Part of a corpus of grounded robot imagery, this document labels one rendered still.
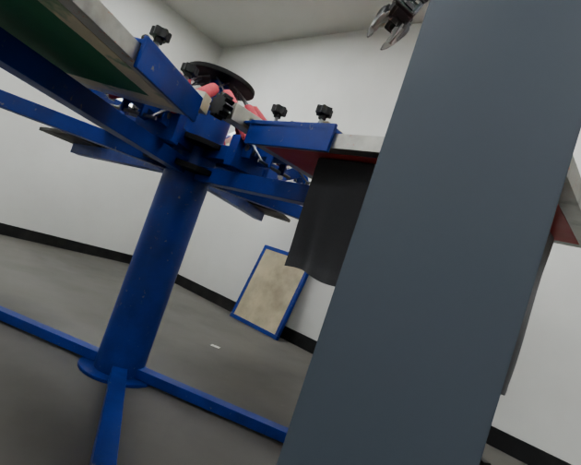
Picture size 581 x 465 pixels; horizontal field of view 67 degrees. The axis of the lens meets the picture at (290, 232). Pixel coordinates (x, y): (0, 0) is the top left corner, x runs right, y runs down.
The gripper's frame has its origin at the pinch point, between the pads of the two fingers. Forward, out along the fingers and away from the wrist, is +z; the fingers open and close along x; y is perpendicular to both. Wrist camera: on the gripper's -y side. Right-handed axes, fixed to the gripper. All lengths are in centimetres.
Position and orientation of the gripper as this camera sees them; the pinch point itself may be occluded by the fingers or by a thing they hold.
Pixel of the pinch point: (375, 41)
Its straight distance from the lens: 136.0
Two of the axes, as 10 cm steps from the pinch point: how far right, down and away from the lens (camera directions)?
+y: 1.6, -0.8, -9.8
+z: -6.4, 7.5, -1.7
